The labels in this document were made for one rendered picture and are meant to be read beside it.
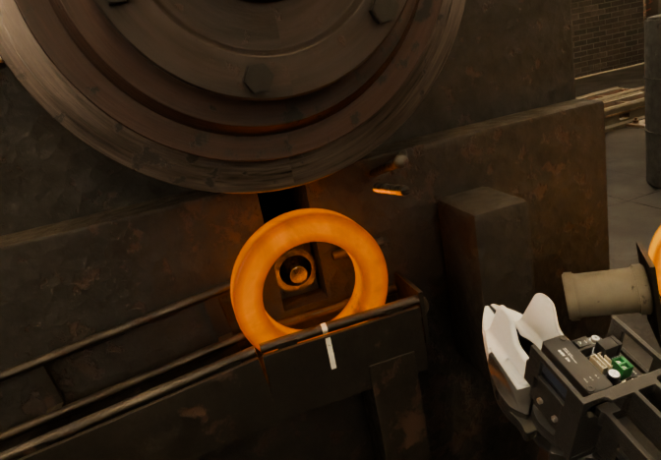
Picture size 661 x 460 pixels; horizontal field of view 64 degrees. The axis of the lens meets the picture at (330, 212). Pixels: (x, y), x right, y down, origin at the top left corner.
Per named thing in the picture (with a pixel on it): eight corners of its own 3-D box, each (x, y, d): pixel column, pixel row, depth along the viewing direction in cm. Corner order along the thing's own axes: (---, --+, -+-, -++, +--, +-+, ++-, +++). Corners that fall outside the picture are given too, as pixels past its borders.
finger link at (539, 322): (523, 258, 47) (599, 328, 39) (516, 308, 50) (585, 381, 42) (493, 267, 46) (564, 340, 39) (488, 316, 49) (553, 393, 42)
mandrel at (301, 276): (265, 255, 85) (259, 230, 84) (290, 248, 86) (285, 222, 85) (285, 295, 69) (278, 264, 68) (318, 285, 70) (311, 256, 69)
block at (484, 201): (450, 351, 78) (430, 196, 71) (499, 334, 79) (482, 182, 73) (492, 390, 68) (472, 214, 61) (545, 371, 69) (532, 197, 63)
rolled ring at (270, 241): (376, 196, 60) (366, 190, 63) (214, 238, 56) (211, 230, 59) (399, 338, 65) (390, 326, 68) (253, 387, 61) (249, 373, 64)
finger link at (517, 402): (522, 338, 44) (597, 423, 37) (520, 353, 45) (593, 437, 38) (473, 356, 43) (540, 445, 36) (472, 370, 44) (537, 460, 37)
